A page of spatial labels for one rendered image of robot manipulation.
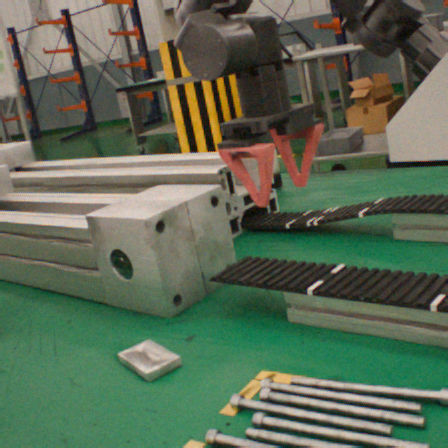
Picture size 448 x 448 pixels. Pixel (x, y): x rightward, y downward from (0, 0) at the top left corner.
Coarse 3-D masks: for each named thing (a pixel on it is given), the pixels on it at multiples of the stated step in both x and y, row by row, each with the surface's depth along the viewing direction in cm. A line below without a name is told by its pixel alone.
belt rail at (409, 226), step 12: (396, 216) 63; (408, 216) 62; (420, 216) 61; (432, 216) 60; (444, 216) 59; (396, 228) 63; (408, 228) 63; (420, 228) 62; (432, 228) 61; (444, 228) 60; (420, 240) 62; (432, 240) 61; (444, 240) 60
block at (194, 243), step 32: (160, 192) 62; (192, 192) 60; (96, 224) 59; (128, 224) 55; (160, 224) 55; (192, 224) 58; (224, 224) 61; (96, 256) 60; (128, 256) 57; (160, 256) 55; (192, 256) 58; (224, 256) 61; (128, 288) 59; (160, 288) 55; (192, 288) 58
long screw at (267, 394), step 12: (264, 396) 39; (276, 396) 39; (288, 396) 39; (324, 408) 37; (336, 408) 37; (348, 408) 36; (360, 408) 36; (384, 420) 35; (396, 420) 35; (408, 420) 34; (420, 420) 34
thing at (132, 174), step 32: (96, 160) 101; (128, 160) 95; (160, 160) 90; (192, 160) 85; (256, 160) 78; (32, 192) 102; (64, 192) 96; (96, 192) 90; (128, 192) 85; (224, 192) 74
